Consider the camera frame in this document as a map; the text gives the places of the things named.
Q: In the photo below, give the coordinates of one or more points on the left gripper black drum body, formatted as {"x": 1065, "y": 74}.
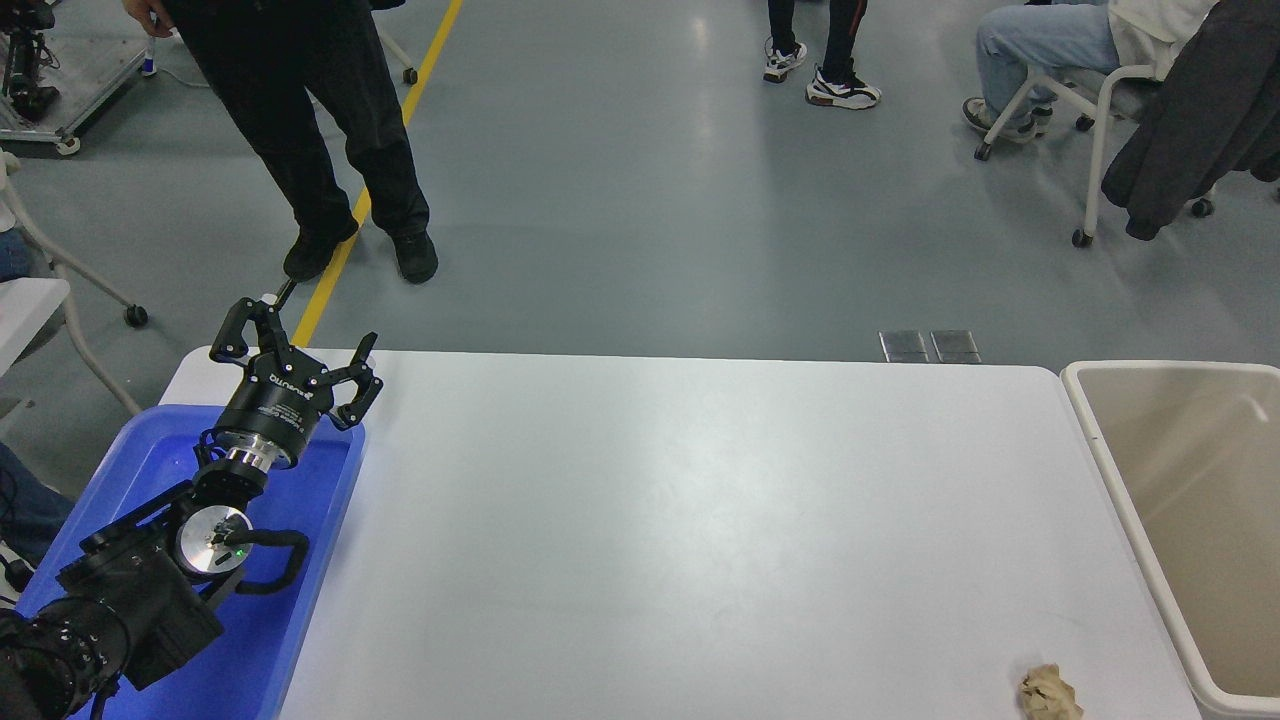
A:
{"x": 282, "y": 400}

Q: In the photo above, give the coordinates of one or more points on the blue and white marker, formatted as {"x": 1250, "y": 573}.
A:
{"x": 149, "y": 60}

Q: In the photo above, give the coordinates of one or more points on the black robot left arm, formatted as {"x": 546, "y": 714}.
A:
{"x": 130, "y": 600}

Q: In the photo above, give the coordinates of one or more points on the crumpled tan paper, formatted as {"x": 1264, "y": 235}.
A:
{"x": 1048, "y": 692}

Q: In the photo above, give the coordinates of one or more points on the standing person's right hand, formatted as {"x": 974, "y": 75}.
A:
{"x": 148, "y": 14}

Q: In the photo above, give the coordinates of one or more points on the blue plastic tray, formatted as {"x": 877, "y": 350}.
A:
{"x": 290, "y": 600}

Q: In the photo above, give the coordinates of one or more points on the standing person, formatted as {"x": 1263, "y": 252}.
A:
{"x": 290, "y": 100}

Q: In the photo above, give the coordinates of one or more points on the white wheeled chair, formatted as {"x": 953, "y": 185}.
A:
{"x": 30, "y": 310}
{"x": 1100, "y": 130}
{"x": 400, "y": 55}

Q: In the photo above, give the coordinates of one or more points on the person at table end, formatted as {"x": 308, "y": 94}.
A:
{"x": 30, "y": 510}

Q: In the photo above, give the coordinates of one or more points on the grey metal wheeled platform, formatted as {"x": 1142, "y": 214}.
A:
{"x": 95, "y": 80}

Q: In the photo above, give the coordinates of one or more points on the black machine on platform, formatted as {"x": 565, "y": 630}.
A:
{"x": 25, "y": 60}

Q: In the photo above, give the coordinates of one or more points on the metal floor plate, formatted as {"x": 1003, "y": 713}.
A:
{"x": 903, "y": 346}
{"x": 956, "y": 346}

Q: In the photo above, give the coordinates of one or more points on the walking person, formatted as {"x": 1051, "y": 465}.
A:
{"x": 840, "y": 50}

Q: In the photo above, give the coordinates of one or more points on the seated person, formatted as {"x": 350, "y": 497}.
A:
{"x": 1040, "y": 40}

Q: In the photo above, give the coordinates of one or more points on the large pale bin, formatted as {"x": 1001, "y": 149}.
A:
{"x": 1200, "y": 520}

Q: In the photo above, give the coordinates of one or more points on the dark jacket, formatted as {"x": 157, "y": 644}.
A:
{"x": 1200, "y": 110}

